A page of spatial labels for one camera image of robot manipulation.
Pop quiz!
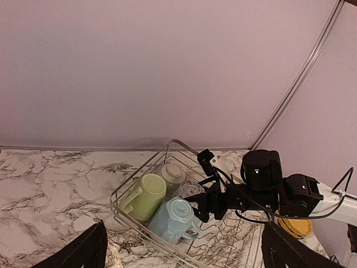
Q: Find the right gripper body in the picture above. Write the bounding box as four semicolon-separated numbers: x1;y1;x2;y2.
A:
206;184;268;220

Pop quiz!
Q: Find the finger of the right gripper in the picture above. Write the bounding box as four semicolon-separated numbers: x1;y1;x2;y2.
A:
199;180;220;193
184;193;211;223

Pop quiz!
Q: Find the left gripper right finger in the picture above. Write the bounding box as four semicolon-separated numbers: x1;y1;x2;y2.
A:
262;222;341;268

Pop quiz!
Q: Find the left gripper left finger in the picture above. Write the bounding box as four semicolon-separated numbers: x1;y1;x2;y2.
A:
33;221;108;268

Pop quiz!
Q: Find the clear glass back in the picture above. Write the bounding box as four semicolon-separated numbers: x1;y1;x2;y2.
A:
179;181;205;199

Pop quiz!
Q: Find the yellow plate back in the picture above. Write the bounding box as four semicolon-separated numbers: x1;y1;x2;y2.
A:
278;218;312;239

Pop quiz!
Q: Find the light blue mug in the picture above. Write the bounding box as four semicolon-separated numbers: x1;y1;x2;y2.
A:
148;197;200;245

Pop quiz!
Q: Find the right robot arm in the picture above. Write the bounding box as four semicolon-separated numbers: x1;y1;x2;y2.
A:
186;149;356;226

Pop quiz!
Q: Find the white ribbed bowl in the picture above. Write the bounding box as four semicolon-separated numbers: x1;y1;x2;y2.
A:
158;163;186;199

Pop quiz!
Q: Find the green mug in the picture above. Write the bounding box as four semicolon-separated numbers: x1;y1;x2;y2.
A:
119;174;167;222

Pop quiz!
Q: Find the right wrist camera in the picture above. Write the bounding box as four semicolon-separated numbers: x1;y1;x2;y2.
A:
197;149;219;178

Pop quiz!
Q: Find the wire dish rack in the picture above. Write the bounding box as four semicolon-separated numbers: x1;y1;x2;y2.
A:
110;140;266;267

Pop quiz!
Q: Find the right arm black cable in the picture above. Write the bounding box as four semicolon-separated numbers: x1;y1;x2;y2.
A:
211;166;357;224

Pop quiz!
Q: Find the right aluminium post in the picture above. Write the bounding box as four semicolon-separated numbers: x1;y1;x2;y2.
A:
248;0;345;150

